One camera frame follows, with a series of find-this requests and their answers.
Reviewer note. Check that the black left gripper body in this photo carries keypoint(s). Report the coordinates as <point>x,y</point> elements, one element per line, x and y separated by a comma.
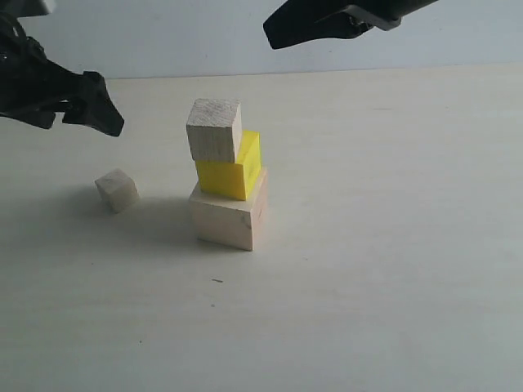
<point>31,84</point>

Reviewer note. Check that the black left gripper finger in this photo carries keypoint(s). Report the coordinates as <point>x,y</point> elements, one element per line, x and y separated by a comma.
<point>36,118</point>
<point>91,106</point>

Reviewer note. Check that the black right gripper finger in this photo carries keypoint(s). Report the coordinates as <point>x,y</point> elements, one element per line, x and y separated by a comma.
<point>296,22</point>

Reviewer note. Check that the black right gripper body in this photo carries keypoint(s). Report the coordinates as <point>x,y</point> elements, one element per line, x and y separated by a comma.
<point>408,8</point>

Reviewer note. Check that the small wooden cube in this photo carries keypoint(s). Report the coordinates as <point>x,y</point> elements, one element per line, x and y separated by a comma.
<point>117,190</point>

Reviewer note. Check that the medium wooden cube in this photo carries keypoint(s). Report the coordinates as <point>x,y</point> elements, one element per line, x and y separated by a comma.
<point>214,130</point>

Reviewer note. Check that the yellow cube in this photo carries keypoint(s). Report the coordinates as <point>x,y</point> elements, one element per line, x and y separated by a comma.
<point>233,180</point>

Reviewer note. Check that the large wooden cube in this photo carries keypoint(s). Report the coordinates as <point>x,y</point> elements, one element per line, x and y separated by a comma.
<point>230,222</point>

